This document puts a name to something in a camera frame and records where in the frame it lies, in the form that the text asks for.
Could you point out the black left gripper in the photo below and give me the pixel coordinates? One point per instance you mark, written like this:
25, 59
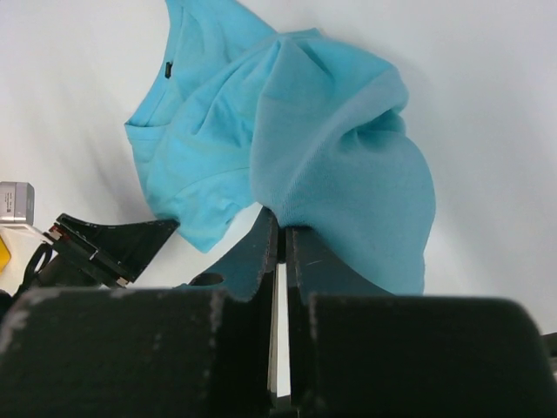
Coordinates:
85, 254

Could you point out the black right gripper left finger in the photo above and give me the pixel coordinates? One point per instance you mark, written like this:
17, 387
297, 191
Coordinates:
244, 278

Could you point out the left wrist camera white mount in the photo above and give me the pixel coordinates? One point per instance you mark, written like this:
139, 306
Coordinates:
19, 237

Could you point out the light blue t shirt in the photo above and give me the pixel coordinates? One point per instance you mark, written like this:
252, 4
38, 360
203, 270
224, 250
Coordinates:
302, 124

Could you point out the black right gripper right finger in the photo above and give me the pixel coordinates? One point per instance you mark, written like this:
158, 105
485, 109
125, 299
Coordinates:
327, 335

